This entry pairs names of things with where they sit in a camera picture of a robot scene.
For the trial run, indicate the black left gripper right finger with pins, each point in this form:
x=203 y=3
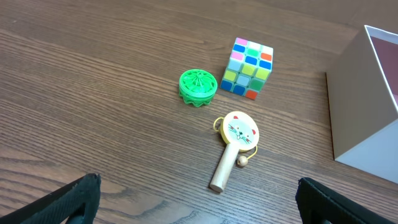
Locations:
x=320 y=204

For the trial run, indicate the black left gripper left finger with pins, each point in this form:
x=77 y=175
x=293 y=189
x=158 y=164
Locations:
x=76 y=202

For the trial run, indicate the colourful puzzle cube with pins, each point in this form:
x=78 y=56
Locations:
x=249 y=67

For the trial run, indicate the wooden cat rattle drum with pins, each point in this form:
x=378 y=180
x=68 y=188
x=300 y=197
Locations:
x=241 y=134

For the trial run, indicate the white open cardboard box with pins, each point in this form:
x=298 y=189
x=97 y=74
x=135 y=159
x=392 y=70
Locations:
x=362 y=93

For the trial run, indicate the green round plastic toy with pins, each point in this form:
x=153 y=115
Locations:
x=197 y=87

